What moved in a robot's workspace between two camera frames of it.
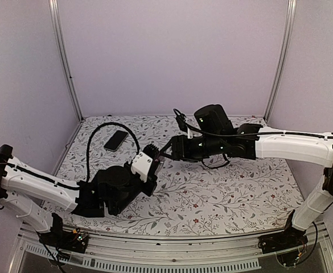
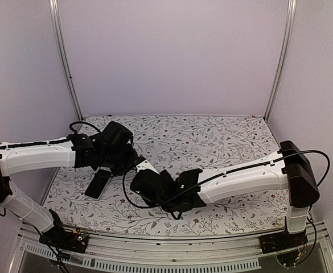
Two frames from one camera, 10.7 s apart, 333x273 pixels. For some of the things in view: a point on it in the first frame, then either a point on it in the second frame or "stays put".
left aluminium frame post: (54, 11) stays put
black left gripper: (152, 185) to (134, 158)
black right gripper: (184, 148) to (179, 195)
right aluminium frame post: (286, 45) stays put
